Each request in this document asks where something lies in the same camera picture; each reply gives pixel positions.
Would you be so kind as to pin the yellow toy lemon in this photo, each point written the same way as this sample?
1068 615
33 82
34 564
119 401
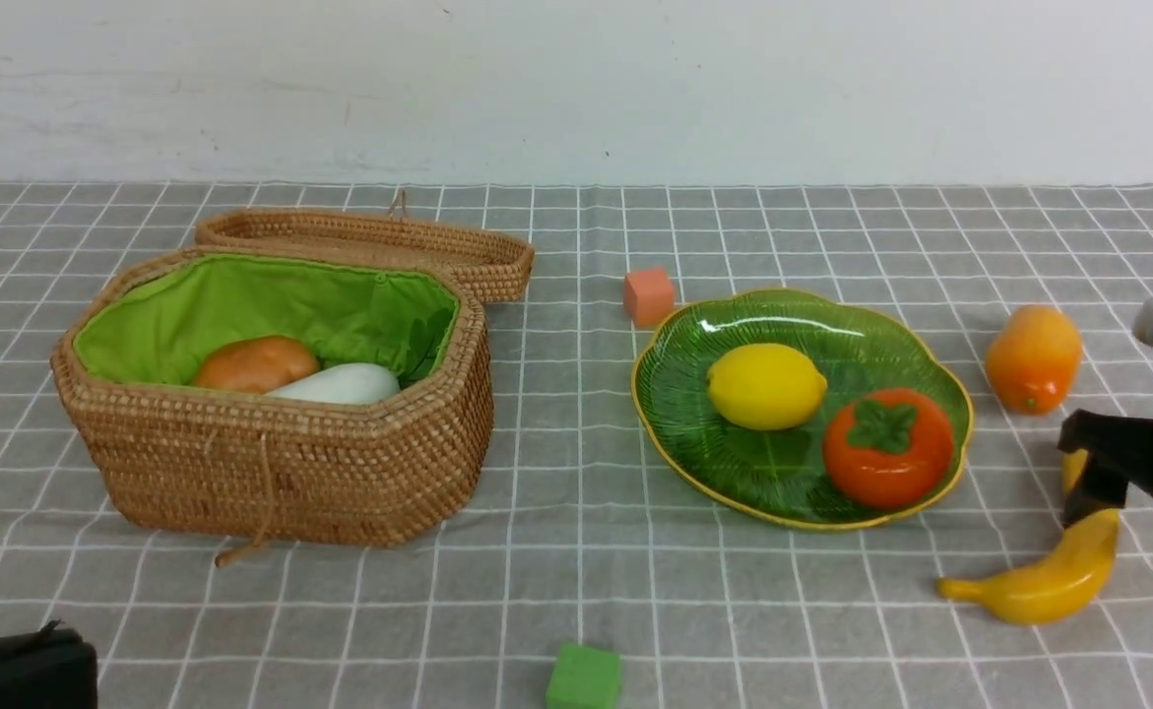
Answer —
766 387

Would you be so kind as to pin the green glass leaf plate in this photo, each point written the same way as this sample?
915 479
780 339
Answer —
780 477

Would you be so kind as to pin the green foam cube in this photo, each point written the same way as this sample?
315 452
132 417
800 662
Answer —
584 677

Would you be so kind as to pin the orange toy persimmon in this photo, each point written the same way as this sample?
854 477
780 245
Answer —
889 449

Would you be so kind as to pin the yellow toy banana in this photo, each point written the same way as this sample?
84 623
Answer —
1048 590

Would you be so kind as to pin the orange toy mango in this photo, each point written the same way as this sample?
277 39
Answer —
1032 364

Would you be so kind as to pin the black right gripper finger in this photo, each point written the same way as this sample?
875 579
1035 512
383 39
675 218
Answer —
1117 458

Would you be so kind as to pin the woven basket lid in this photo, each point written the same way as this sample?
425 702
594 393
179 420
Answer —
489 265

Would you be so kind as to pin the white toy radish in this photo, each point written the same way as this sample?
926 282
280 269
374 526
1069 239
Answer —
356 384

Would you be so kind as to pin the grey checked tablecloth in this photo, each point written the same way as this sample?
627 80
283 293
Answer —
949 261

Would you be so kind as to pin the orange foam cube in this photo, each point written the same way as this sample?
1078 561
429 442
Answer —
648 297

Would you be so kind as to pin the woven rattan basket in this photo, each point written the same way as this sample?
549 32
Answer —
180 458

